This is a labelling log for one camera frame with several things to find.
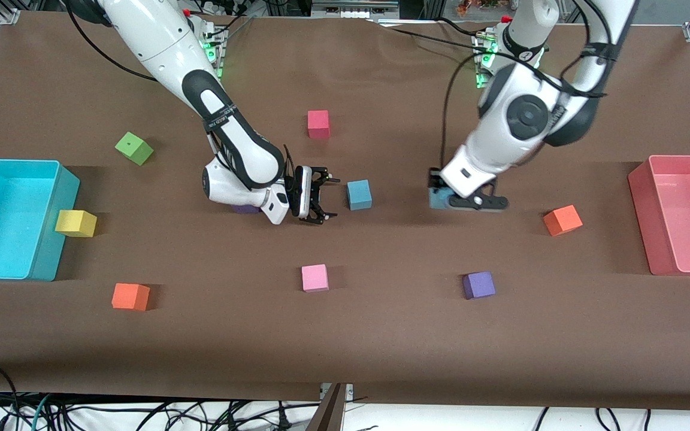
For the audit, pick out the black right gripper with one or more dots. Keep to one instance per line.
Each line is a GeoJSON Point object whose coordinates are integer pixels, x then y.
{"type": "Point", "coordinates": [316, 194]}

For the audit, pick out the blue foam cube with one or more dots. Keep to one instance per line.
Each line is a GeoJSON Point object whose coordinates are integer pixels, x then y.
{"type": "Point", "coordinates": [359, 196]}
{"type": "Point", "coordinates": [439, 199]}

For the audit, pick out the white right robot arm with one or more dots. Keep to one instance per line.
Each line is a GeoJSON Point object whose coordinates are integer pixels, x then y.
{"type": "Point", "coordinates": [159, 36]}

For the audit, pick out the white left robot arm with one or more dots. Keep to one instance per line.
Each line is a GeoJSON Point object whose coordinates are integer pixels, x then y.
{"type": "Point", "coordinates": [518, 114]}

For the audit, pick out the red foam cube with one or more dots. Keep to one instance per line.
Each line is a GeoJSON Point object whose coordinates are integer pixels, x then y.
{"type": "Point", "coordinates": [318, 124]}

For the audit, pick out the purple foam cube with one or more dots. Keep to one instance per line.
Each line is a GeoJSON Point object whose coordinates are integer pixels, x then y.
{"type": "Point", "coordinates": [246, 209]}
{"type": "Point", "coordinates": [478, 285]}

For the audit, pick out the pink foam cube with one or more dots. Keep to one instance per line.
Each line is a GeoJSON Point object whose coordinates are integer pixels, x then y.
{"type": "Point", "coordinates": [315, 278]}

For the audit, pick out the orange foam cube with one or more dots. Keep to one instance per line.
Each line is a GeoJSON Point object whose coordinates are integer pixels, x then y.
{"type": "Point", "coordinates": [562, 220]}
{"type": "Point", "coordinates": [129, 297]}

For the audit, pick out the brown table cover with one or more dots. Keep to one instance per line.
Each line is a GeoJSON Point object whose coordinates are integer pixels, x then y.
{"type": "Point", "coordinates": [381, 341]}

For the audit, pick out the green foam cube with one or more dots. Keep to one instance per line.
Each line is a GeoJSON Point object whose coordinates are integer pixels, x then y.
{"type": "Point", "coordinates": [134, 149]}

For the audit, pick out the yellow foam cube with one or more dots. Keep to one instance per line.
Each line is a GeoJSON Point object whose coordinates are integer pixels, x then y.
{"type": "Point", "coordinates": [75, 222]}

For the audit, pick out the pink plastic bin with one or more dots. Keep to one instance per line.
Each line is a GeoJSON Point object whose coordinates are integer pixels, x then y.
{"type": "Point", "coordinates": [686, 227]}

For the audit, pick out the cyan plastic bin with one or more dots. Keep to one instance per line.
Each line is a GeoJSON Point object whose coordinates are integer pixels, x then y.
{"type": "Point", "coordinates": [3, 233]}

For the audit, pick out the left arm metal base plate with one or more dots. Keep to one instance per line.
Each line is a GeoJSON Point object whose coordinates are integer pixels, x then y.
{"type": "Point", "coordinates": [480, 81]}

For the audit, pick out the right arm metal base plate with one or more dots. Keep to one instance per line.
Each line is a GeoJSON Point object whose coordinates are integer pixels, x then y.
{"type": "Point", "coordinates": [218, 60]}

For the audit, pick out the aluminium frame bar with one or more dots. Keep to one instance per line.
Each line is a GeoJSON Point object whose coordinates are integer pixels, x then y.
{"type": "Point", "coordinates": [351, 12]}

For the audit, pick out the silver metal bracket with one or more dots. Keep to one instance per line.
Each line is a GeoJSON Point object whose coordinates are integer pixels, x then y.
{"type": "Point", "coordinates": [350, 390]}

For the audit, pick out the dark metal post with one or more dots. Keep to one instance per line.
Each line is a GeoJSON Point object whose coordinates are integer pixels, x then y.
{"type": "Point", "coordinates": [328, 413]}

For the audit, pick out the aluminium corner bracket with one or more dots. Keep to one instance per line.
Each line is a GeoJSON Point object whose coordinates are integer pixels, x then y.
{"type": "Point", "coordinates": [9, 16]}

